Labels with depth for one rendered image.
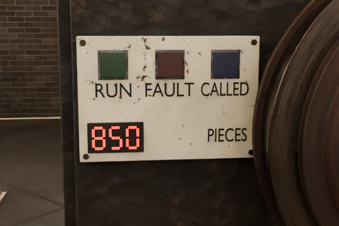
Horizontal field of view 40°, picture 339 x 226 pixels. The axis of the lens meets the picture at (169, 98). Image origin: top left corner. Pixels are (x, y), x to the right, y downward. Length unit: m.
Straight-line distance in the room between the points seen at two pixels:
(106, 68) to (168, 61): 0.09
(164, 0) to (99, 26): 0.10
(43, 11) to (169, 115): 6.09
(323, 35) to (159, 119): 0.26
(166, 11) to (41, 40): 6.07
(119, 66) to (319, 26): 0.27
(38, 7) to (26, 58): 0.72
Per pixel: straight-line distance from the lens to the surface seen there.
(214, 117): 0.68
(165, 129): 0.68
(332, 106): 0.57
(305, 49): 0.57
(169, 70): 0.66
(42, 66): 6.74
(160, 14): 0.68
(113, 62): 0.65
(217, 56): 0.67
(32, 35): 6.74
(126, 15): 0.68
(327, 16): 0.57
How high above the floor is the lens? 1.25
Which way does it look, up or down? 9 degrees down
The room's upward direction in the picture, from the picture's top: straight up
